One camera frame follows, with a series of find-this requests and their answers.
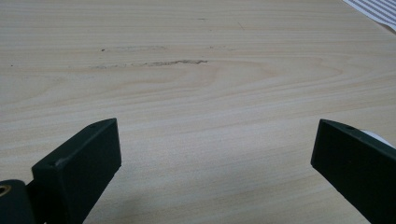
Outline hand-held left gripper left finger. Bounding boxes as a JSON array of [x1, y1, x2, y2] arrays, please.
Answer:
[[27, 118, 122, 224]]

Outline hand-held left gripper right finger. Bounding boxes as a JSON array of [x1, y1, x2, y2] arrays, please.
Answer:
[[310, 119, 396, 224]]

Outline white round object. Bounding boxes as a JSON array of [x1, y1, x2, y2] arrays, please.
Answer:
[[360, 129, 395, 148]]

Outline striped grey white cloth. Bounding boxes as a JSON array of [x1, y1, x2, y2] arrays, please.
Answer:
[[342, 0, 396, 33]]

